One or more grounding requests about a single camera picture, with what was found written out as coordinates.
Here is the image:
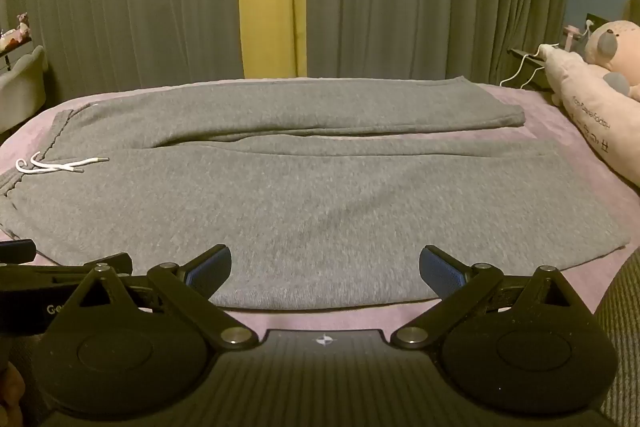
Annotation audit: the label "pink printed pillow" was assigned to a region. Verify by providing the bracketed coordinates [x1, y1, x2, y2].
[544, 48, 640, 188]

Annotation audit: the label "pale upholstered chair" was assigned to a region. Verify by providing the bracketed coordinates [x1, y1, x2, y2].
[0, 45, 49, 134]

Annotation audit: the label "grey pants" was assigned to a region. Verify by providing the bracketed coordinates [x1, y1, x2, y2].
[0, 77, 630, 311]

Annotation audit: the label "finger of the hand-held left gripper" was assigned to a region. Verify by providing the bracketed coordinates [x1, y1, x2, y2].
[0, 239, 37, 263]

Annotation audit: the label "dark bedside table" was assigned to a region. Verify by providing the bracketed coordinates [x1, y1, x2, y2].
[507, 13, 602, 108]

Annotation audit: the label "small pink stand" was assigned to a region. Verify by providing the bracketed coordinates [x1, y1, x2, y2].
[562, 24, 584, 51]

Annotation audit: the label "dark shelf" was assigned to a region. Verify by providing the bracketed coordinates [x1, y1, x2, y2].
[0, 29, 35, 74]

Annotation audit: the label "person's left hand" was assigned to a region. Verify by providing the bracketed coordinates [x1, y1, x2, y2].
[0, 363, 27, 427]

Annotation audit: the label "small plush figurine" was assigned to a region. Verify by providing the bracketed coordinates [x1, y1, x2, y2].
[14, 12, 32, 44]

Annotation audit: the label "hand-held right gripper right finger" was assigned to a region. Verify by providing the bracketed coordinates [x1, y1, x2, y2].
[390, 245, 593, 352]

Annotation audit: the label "pink plush bear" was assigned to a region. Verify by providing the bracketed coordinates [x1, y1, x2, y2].
[584, 19, 640, 102]

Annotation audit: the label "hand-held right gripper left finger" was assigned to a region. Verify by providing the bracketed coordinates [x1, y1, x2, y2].
[57, 244, 257, 352]

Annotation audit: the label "white cable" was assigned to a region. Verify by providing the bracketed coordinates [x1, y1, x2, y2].
[500, 23, 594, 88]

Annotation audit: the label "dark striped cloth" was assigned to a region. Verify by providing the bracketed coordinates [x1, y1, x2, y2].
[590, 246, 640, 424]

